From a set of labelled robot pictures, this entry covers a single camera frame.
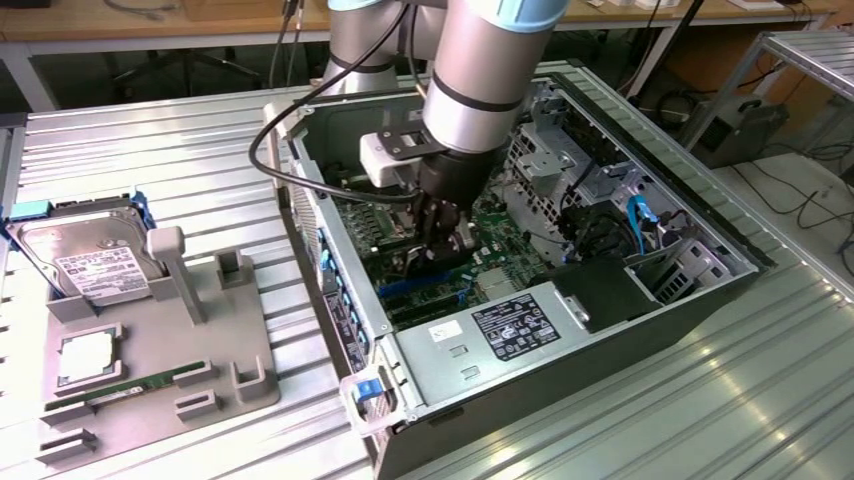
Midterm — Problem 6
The blue disk wire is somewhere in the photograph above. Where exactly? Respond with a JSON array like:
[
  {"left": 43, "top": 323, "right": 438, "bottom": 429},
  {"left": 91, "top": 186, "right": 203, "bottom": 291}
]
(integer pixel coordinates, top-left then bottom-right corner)
[{"left": 625, "top": 193, "right": 653, "bottom": 259}]

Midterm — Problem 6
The black cable on side table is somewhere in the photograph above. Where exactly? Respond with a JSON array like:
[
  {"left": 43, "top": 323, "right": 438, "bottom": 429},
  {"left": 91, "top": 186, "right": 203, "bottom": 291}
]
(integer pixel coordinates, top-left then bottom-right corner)
[{"left": 730, "top": 163, "right": 854, "bottom": 227}]

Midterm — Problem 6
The silver CPU chip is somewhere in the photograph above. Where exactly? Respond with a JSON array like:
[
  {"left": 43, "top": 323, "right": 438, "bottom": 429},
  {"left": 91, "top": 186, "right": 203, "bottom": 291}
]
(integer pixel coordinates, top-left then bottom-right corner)
[{"left": 57, "top": 333, "right": 119, "bottom": 386}]

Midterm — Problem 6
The grey parts rack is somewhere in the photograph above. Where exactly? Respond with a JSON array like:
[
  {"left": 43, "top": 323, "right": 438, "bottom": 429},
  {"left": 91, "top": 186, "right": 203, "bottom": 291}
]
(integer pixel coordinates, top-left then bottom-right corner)
[{"left": 37, "top": 227, "right": 282, "bottom": 467}]

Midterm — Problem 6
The aluminium frame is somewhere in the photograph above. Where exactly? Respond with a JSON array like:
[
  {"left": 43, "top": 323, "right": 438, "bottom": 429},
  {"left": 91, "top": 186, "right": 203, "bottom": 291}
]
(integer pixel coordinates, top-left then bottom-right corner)
[{"left": 720, "top": 29, "right": 854, "bottom": 132}]

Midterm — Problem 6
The wooden desk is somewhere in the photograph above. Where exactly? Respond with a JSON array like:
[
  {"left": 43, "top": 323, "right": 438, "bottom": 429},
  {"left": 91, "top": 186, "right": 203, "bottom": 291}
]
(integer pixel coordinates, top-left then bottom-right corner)
[{"left": 0, "top": 0, "right": 836, "bottom": 57}]

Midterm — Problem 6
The black open PC case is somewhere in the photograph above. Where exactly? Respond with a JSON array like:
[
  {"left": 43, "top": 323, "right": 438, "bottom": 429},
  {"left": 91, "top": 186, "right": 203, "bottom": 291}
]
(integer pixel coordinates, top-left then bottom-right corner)
[{"left": 263, "top": 69, "right": 780, "bottom": 480}]

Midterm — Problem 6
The silver hard disk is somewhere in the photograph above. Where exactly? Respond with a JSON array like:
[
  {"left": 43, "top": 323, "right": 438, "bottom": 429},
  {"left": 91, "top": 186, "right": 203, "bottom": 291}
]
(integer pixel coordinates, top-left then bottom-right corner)
[{"left": 17, "top": 207, "right": 166, "bottom": 306}]

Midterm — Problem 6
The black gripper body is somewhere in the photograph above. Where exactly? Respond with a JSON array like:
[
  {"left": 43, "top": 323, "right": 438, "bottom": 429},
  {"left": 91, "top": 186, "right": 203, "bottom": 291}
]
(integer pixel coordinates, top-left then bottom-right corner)
[{"left": 417, "top": 149, "right": 497, "bottom": 209}]

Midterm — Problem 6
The silver hard disk drive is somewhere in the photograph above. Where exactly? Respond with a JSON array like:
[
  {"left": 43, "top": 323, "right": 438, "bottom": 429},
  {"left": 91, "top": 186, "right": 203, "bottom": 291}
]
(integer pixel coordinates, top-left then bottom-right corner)
[{"left": 3, "top": 185, "right": 157, "bottom": 312}]

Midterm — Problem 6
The green motherboard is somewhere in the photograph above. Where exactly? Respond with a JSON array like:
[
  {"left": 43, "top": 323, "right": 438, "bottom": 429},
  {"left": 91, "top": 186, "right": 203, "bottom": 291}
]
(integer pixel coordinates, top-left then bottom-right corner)
[{"left": 333, "top": 184, "right": 569, "bottom": 332}]

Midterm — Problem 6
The silver chipset heatsink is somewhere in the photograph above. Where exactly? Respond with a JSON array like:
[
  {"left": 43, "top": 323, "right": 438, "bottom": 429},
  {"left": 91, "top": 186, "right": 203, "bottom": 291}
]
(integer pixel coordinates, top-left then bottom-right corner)
[{"left": 477, "top": 269, "right": 520, "bottom": 297}]

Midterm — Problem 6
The green GPU card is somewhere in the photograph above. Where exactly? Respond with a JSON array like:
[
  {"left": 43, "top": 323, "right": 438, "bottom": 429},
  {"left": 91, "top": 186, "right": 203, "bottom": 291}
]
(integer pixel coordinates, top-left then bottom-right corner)
[{"left": 370, "top": 222, "right": 482, "bottom": 281}]

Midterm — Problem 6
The silver power supply unit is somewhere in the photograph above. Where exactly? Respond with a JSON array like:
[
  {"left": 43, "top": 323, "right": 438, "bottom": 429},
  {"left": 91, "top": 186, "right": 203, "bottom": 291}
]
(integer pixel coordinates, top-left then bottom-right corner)
[{"left": 393, "top": 279, "right": 596, "bottom": 407}]

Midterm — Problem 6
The thin black hanging cable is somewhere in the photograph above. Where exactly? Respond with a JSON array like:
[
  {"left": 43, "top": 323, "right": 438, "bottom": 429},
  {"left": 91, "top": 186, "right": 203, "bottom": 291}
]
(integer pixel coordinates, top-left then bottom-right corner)
[{"left": 270, "top": 0, "right": 303, "bottom": 90}]

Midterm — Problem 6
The black chair base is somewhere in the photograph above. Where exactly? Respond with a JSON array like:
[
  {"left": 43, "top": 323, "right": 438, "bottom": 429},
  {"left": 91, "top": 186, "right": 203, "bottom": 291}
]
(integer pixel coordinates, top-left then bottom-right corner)
[{"left": 110, "top": 45, "right": 263, "bottom": 94}]

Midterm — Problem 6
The blue expansion slot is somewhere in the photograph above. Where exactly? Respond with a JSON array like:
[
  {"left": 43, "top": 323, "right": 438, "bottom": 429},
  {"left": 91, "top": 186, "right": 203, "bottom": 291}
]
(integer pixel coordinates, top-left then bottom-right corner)
[{"left": 378, "top": 272, "right": 462, "bottom": 299}]

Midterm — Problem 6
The black expansion slot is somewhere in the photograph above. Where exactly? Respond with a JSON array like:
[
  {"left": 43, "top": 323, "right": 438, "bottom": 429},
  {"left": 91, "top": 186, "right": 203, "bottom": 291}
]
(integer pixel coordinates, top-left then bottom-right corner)
[{"left": 387, "top": 293, "right": 464, "bottom": 322}]

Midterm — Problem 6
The green RAM stick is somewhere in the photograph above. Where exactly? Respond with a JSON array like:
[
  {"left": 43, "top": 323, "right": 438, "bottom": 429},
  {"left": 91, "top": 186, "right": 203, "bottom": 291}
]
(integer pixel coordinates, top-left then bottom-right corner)
[{"left": 43, "top": 367, "right": 206, "bottom": 407}]

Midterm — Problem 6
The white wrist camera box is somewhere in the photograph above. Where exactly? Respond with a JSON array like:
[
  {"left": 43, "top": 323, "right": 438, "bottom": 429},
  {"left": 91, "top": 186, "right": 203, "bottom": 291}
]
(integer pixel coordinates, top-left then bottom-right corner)
[{"left": 358, "top": 127, "right": 436, "bottom": 190}]

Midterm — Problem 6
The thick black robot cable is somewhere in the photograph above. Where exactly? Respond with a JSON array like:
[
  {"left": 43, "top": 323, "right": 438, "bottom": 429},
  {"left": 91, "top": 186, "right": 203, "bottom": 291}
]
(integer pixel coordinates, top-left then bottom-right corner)
[{"left": 247, "top": 4, "right": 426, "bottom": 204}]

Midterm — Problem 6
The grey equipment box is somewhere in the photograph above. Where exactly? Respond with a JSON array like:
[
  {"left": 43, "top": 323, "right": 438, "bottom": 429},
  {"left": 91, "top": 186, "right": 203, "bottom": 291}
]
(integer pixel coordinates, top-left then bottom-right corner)
[{"left": 692, "top": 92, "right": 793, "bottom": 169}]

